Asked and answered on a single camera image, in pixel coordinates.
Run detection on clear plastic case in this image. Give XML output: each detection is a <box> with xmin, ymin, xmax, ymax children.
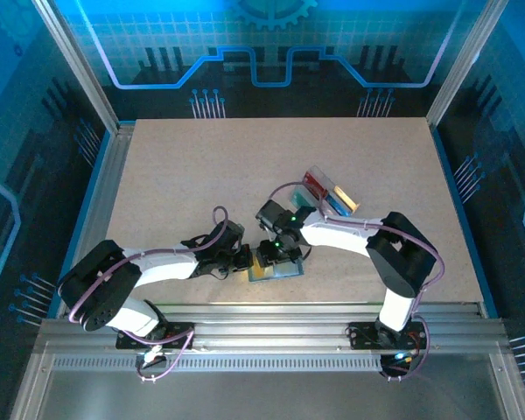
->
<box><xmin>246</xmin><ymin>248</ymin><xmax>306</xmax><ymax>284</ymax></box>

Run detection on clear acrylic card tray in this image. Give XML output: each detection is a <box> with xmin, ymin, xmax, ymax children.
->
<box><xmin>288</xmin><ymin>164</ymin><xmax>361</xmax><ymax>219</ymax></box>

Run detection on gold card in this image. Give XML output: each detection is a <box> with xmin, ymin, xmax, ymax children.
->
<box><xmin>332</xmin><ymin>185</ymin><xmax>361</xmax><ymax>211</ymax></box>

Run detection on green VIP card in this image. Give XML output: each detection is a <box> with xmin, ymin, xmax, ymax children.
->
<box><xmin>290</xmin><ymin>185</ymin><xmax>319</xmax><ymax>210</ymax></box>

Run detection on red card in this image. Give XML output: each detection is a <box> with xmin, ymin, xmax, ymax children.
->
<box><xmin>303</xmin><ymin>170</ymin><xmax>334</xmax><ymax>197</ymax></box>

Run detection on grey metal panel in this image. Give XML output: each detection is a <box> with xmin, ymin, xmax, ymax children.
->
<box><xmin>34</xmin><ymin>371</ymin><xmax>508</xmax><ymax>420</ymax></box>

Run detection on lit controller board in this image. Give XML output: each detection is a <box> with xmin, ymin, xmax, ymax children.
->
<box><xmin>388</xmin><ymin>349</ymin><xmax>417</xmax><ymax>367</ymax></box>

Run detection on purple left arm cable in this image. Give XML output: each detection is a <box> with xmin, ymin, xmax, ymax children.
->
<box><xmin>69</xmin><ymin>205</ymin><xmax>229</xmax><ymax>385</ymax></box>

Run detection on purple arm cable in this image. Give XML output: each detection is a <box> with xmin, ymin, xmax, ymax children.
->
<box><xmin>69</xmin><ymin>205</ymin><xmax>229</xmax><ymax>385</ymax></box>
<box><xmin>266</xmin><ymin>181</ymin><xmax>447</xmax><ymax>382</ymax></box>

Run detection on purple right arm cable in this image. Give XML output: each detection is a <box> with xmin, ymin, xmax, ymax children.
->
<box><xmin>266</xmin><ymin>181</ymin><xmax>447</xmax><ymax>382</ymax></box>

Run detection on aluminium frame rail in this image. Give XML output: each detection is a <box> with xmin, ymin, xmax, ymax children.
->
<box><xmin>32</xmin><ymin>301</ymin><xmax>515</xmax><ymax>358</ymax></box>

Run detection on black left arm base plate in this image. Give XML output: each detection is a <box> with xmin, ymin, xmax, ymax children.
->
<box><xmin>115</xmin><ymin>321</ymin><xmax>197</xmax><ymax>351</ymax></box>

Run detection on slotted metal cable duct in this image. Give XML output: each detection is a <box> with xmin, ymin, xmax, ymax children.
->
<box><xmin>52</xmin><ymin>356</ymin><xmax>384</xmax><ymax>373</ymax></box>

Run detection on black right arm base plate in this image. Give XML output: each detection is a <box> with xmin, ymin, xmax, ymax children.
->
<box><xmin>348</xmin><ymin>321</ymin><xmax>429</xmax><ymax>351</ymax></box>

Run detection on aluminium side rail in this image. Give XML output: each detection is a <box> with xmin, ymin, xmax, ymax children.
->
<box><xmin>54</xmin><ymin>122</ymin><xmax>137</xmax><ymax>319</ymax></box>

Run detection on aluminium frame post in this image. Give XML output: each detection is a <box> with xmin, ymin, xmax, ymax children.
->
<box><xmin>31</xmin><ymin>0</ymin><xmax>123</xmax><ymax>135</ymax></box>
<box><xmin>426</xmin><ymin>0</ymin><xmax>511</xmax><ymax>128</ymax></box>

